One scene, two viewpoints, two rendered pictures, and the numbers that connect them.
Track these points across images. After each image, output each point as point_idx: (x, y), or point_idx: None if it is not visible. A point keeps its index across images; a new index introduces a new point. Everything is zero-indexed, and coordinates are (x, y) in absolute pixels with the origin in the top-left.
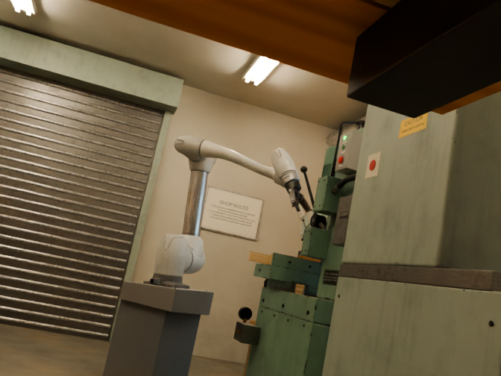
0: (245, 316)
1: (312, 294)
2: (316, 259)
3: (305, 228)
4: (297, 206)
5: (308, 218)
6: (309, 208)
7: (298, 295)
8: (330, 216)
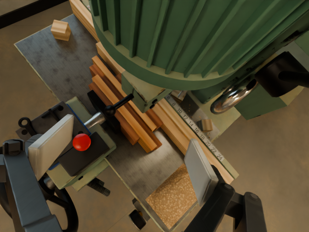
0: (140, 215)
1: None
2: (131, 114)
3: (286, 106)
4: (223, 179)
5: (56, 157)
6: (10, 161)
7: (237, 118)
8: (296, 37)
